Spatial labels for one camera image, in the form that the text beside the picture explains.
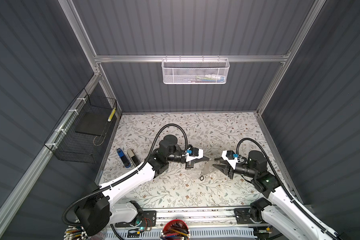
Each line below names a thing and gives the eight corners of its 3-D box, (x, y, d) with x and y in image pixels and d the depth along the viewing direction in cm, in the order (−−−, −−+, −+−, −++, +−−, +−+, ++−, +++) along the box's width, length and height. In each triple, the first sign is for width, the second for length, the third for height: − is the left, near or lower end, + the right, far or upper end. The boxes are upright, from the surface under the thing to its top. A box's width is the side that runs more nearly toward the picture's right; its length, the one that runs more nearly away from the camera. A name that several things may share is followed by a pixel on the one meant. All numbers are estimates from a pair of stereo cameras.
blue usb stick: (126, 168, 93) (125, 166, 90) (116, 152, 100) (114, 150, 98) (132, 165, 94) (130, 163, 92) (121, 149, 102) (120, 146, 99)
